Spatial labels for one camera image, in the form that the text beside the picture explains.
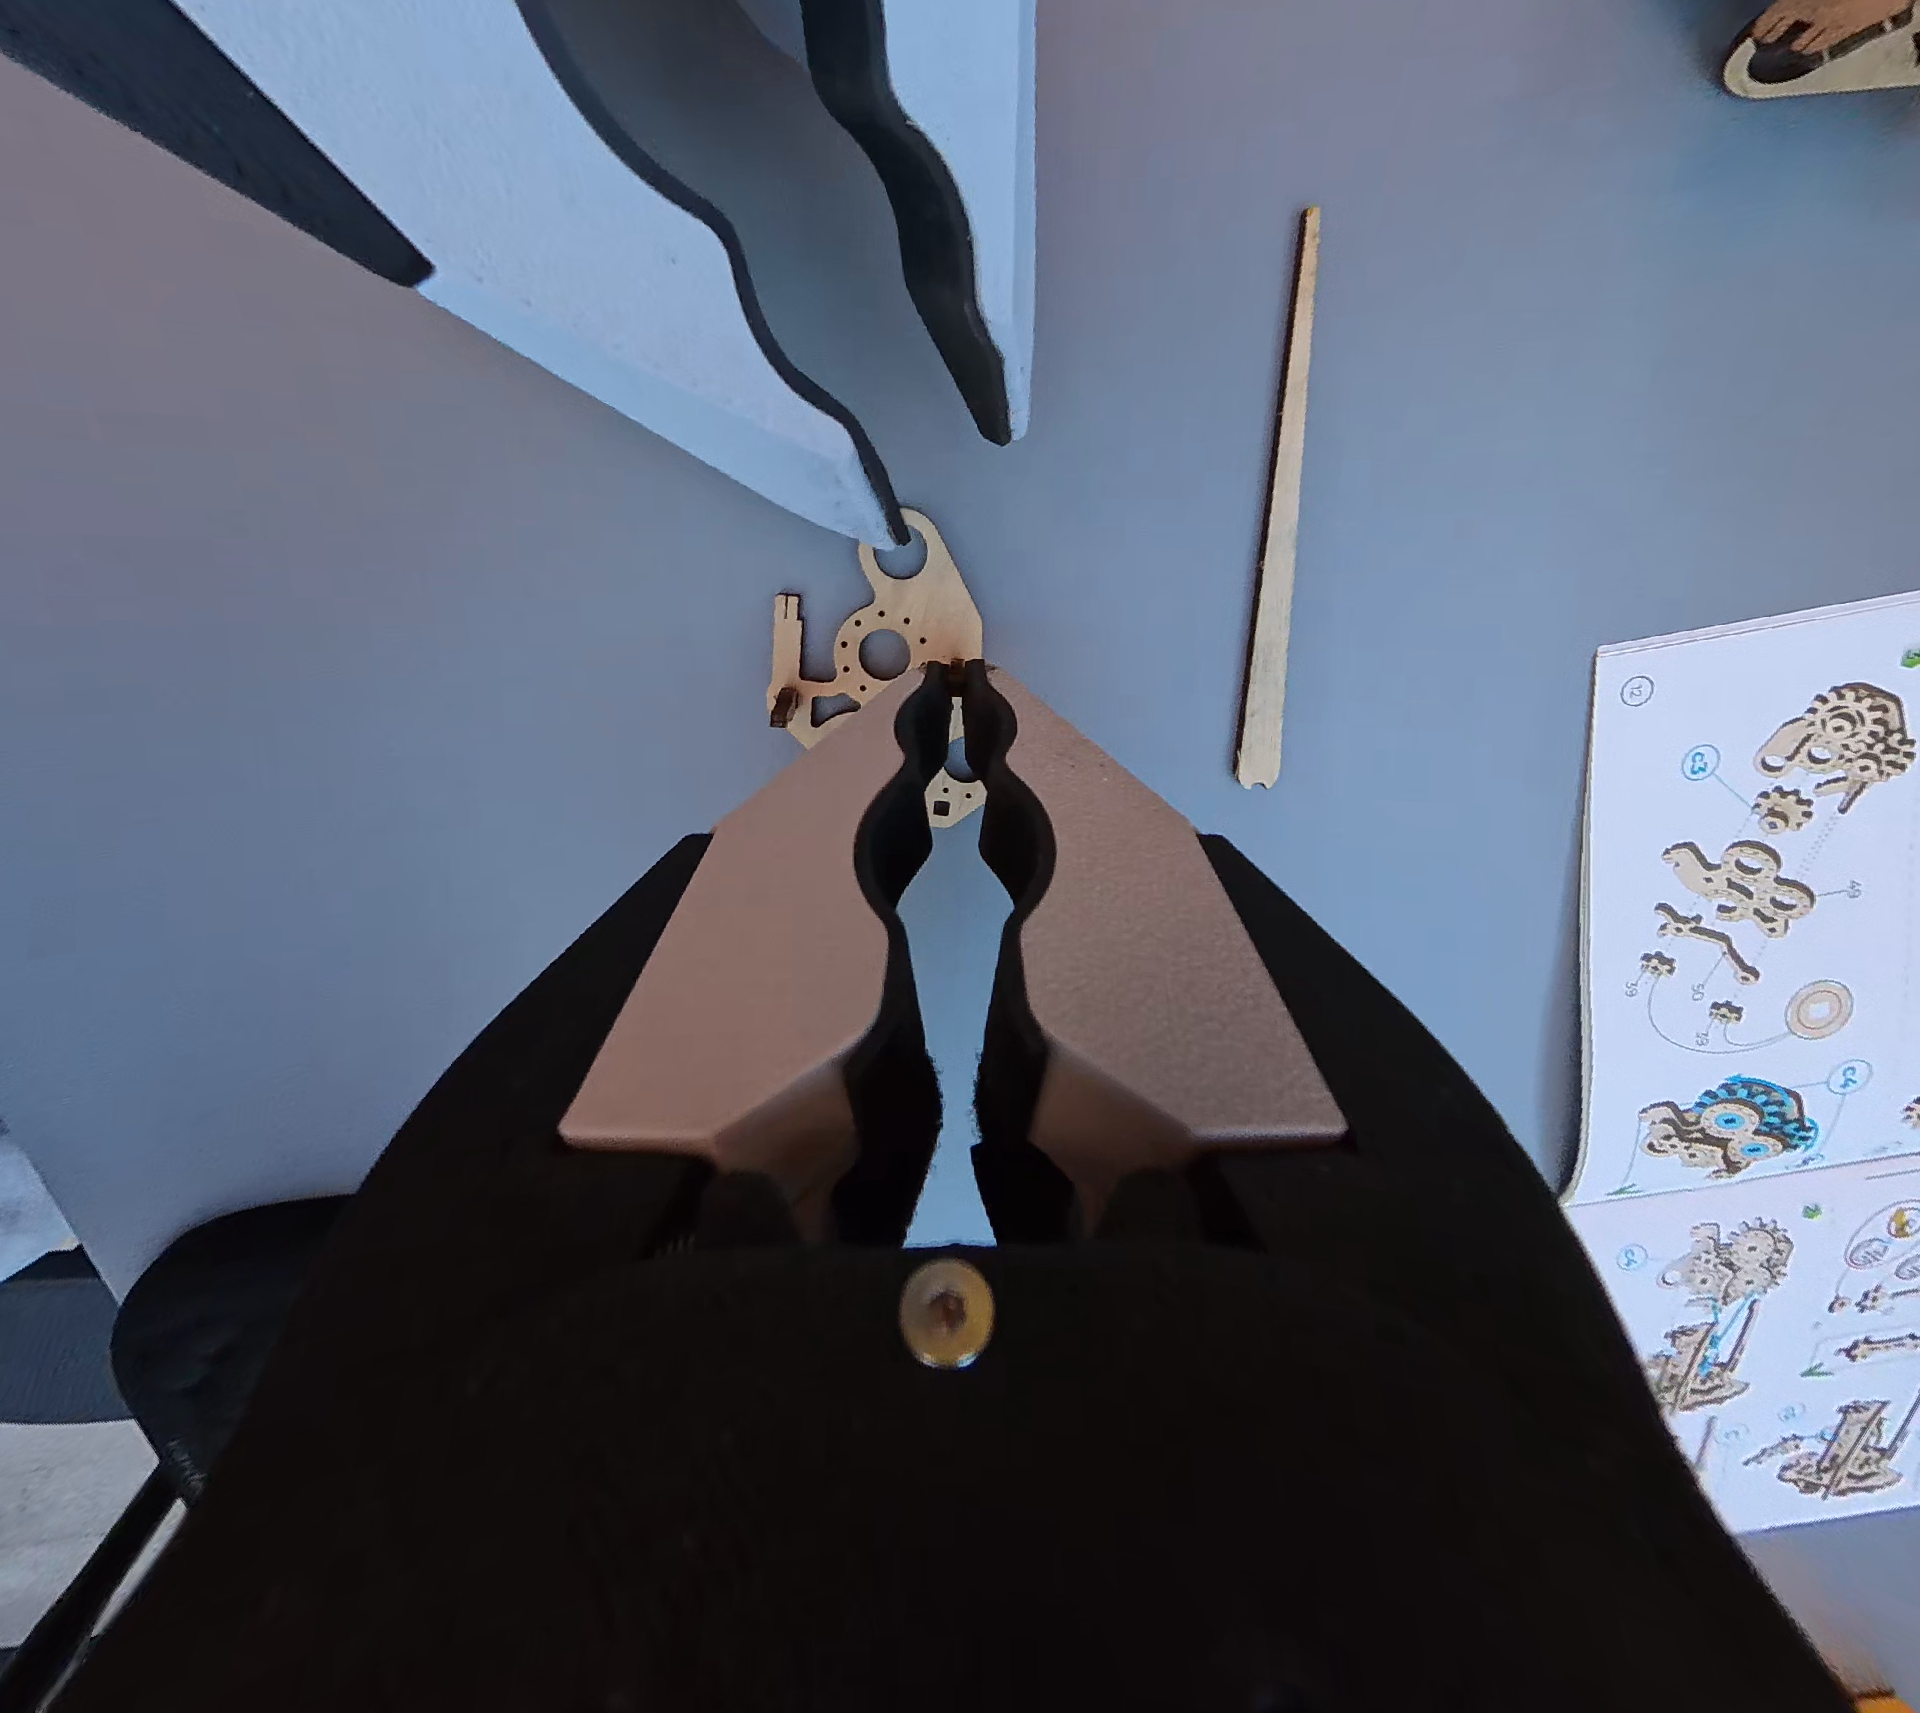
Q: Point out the grey desk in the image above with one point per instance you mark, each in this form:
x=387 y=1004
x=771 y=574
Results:
x=450 y=842

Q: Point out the thin wooden stick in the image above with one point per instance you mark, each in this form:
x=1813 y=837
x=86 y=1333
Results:
x=1280 y=542

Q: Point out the plywood perforated model part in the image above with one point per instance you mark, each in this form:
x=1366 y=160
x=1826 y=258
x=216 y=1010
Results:
x=900 y=611

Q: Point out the small plywood peg piece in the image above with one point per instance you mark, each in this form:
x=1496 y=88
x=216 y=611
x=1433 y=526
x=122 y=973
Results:
x=782 y=655

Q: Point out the black office chair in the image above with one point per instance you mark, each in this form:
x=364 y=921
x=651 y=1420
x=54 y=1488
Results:
x=211 y=1323

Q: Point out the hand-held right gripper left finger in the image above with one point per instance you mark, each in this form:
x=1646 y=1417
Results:
x=721 y=992

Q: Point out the illustrated instruction booklet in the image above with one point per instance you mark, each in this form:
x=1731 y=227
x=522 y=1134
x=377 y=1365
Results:
x=1651 y=752

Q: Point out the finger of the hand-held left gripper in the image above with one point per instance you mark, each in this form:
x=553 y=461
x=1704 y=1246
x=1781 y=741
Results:
x=301 y=19
x=960 y=19

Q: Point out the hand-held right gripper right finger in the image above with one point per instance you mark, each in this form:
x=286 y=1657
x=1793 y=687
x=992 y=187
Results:
x=1170 y=992

